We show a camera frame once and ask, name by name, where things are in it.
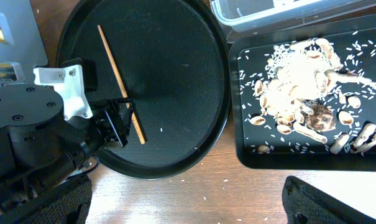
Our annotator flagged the food scraps pile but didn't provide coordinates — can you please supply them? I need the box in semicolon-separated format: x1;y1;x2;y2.
237;31;376;155

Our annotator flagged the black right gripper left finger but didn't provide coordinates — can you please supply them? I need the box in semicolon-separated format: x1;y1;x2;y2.
0;175;92;224

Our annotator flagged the black rectangular waste tray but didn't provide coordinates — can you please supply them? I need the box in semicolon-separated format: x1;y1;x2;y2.
229;14;376;171

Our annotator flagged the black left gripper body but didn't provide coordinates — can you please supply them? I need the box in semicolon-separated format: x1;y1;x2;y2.
81;98;135;152

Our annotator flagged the round black tray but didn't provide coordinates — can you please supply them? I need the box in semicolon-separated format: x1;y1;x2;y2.
56;0;231;179

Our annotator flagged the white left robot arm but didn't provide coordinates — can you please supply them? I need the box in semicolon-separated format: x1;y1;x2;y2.
0;84;135;215

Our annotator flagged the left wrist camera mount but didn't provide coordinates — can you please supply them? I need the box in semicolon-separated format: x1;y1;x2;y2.
33;58;98;121

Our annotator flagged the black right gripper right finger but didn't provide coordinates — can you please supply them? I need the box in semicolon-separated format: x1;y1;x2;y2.
282;176;376;224

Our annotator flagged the wooden chopstick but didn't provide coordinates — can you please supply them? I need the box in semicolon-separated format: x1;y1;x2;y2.
97;25;147;144

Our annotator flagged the clear plastic waste bin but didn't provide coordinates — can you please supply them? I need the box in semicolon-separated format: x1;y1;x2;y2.
210;0;376;44

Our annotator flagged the grey dishwasher rack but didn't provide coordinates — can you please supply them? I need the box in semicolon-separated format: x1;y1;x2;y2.
0;0;48;86

